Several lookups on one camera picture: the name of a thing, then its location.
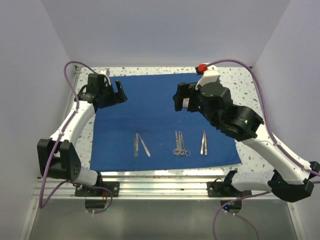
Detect steel tweezers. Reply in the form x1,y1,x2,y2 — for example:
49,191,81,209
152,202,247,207
202,131,208,156
200,133,204,155

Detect aluminium mounting rail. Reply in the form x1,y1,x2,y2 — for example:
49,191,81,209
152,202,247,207
31,174,225,200

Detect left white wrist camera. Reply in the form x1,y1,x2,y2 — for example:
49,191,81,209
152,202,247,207
99,68,110,77

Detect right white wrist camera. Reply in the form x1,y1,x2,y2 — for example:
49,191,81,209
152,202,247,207
195,65,221,90

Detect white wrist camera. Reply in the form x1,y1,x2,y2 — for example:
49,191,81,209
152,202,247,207
99,68,110,77
195,65,221,90

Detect blue surgical cloth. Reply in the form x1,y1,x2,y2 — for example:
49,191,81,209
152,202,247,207
90,73,241,172

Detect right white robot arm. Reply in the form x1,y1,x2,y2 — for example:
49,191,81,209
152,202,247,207
172,81,320,203

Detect steel scalpel handle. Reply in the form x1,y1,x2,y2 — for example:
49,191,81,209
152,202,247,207
138,134,151,157
134,133,139,157

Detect steel forceps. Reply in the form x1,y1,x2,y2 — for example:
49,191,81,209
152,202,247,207
178,131,191,157

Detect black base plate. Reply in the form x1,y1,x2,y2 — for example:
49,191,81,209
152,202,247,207
206,178,252,198
74,181,120,198

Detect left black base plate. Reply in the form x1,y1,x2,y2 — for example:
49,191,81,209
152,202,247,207
74,181,120,198

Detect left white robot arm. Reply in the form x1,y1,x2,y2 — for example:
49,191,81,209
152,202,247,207
37,73,128,197

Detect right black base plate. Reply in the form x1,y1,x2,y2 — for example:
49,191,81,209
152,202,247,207
206,178,252,198

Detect steel surgical scissors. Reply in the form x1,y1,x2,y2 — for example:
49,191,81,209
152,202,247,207
172,130,181,157

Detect red cable connector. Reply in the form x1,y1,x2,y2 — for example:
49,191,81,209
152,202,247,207
195,63,208,75

